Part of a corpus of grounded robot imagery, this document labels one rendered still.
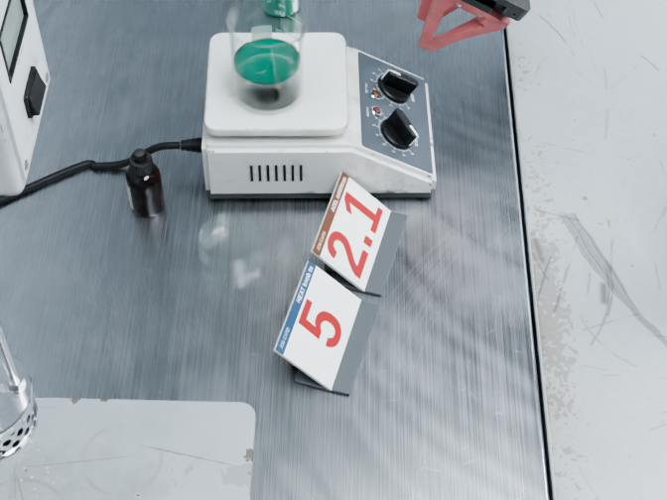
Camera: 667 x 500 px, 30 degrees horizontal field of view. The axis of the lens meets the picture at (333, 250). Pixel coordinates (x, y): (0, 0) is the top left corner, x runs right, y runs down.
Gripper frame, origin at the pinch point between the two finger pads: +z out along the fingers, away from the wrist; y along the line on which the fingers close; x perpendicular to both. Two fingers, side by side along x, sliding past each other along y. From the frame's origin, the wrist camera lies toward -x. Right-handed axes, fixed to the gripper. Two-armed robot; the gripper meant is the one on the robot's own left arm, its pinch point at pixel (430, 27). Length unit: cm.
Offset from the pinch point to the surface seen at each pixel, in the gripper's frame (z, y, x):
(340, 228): 10.9, 15.5, -2.1
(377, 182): 9.7, 10.0, 0.7
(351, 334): 12.6, 24.4, 0.0
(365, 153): 7.5, 9.5, -1.8
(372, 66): 7.3, -1.1, -1.1
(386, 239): 11.3, 14.5, 2.6
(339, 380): 13.1, 28.7, -0.8
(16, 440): 11, 42, -25
